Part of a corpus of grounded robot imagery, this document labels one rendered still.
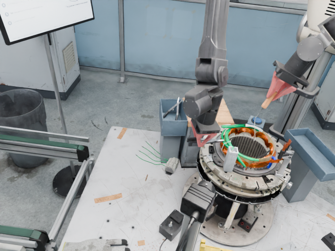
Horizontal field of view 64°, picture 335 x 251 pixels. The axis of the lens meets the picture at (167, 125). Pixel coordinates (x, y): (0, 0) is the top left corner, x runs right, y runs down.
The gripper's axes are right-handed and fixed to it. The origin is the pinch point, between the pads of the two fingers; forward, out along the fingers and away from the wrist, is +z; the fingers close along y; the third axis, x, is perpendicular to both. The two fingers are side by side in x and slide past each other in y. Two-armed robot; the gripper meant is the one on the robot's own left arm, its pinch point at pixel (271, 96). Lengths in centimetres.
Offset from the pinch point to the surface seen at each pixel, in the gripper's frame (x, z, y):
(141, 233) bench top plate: -16, 65, -12
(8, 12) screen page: 31, 32, -100
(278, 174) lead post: -6.9, 19.0, 16.1
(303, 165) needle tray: 12.7, 22.0, 34.9
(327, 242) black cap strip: -5, 38, 54
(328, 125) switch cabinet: 194, 59, 157
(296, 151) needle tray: 16.2, 19.8, 30.8
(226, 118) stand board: 25.6, 25.9, 1.5
